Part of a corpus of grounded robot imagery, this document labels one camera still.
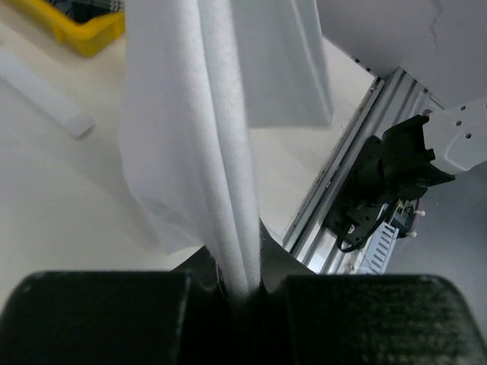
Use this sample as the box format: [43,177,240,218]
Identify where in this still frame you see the white slotted cable duct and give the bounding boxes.
[357,223,399,275]

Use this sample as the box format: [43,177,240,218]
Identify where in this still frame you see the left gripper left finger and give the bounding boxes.
[1,249,231,364]

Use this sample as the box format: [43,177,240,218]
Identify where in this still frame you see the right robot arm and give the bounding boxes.
[352,97,486,204]

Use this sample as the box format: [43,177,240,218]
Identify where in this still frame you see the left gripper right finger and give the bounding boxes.
[256,227,486,364]

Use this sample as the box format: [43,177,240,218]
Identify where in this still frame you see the aluminium rail base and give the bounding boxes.
[283,68,454,274]

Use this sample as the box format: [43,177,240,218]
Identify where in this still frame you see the white skirt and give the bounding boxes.
[119,1,333,299]

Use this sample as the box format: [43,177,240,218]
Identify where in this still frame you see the silver clothes rack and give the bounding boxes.
[1,47,95,139]

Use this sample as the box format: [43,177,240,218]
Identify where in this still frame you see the yellow plastic bin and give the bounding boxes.
[7,1,126,58]

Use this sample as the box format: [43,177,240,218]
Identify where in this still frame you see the plaid garment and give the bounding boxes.
[47,0,125,24]

